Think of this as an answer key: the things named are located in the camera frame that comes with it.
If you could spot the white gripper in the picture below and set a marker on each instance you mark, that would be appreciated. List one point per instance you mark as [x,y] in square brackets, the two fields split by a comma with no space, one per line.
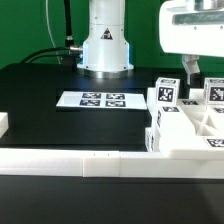
[192,27]

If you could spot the white tagged nut cube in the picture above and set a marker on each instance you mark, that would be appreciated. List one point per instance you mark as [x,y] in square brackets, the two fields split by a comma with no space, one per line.
[214,90]
[167,91]

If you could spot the white chair back frame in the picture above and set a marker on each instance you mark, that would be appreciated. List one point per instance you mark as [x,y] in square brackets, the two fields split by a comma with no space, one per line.
[190,129]

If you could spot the white base tag sheet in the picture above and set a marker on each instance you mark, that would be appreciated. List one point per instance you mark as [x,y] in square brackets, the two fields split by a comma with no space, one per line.
[102,100]

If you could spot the white U-shaped obstacle fence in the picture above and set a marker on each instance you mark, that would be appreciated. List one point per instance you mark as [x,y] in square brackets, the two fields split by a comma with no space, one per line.
[21,161]

